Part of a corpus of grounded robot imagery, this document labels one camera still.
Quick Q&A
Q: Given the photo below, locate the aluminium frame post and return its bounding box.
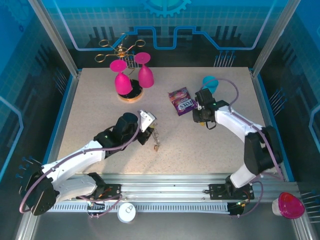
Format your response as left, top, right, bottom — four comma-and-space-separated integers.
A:
27, 0, 82, 77
251, 0, 302, 77

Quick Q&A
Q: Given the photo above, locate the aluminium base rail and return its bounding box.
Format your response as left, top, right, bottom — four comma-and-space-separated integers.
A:
32, 173, 299, 204

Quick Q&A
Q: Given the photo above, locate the white round cap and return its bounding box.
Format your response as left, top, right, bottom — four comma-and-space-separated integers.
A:
117, 202, 138, 223

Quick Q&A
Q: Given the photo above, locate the gold wire goblet rack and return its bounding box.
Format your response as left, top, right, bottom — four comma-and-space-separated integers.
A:
94, 33, 146, 103

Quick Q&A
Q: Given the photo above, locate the purple candy bag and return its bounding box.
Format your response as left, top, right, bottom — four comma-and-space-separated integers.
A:
167, 86, 199, 118

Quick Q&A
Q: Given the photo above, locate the slotted grey cable duct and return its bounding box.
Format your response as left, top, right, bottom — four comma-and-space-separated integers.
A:
47, 203, 230, 212

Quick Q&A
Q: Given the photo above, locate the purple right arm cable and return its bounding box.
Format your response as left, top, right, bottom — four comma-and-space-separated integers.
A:
199, 78, 285, 218

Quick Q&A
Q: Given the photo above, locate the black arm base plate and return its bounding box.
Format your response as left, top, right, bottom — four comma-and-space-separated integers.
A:
82, 183, 123, 201
208, 183, 255, 201

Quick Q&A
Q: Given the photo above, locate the aluminium side rail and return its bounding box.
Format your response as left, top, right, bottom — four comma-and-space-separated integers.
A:
251, 72, 288, 182
41, 71, 82, 182

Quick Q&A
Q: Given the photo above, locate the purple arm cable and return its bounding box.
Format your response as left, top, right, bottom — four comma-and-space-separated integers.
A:
199, 78, 285, 218
19, 111, 143, 220

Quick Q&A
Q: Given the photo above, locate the pink plastic cup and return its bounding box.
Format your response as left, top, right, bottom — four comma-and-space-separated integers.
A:
278, 191, 306, 220

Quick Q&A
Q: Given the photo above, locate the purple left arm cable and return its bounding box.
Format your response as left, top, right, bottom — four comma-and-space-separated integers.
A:
19, 111, 143, 220

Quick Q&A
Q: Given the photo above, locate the metal keyring chain with keys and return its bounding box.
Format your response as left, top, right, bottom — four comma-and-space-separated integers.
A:
151, 122, 162, 153

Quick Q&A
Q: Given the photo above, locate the pink plastic goblet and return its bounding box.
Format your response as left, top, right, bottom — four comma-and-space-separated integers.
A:
109, 59, 133, 96
134, 51, 155, 89

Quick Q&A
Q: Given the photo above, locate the blue plastic goblet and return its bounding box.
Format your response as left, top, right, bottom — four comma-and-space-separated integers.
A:
201, 75, 219, 94

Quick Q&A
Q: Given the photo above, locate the white plastic cup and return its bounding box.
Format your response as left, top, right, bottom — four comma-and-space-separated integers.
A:
271, 198, 283, 216

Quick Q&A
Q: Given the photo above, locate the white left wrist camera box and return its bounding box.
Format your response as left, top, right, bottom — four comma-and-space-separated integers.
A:
139, 109, 159, 133

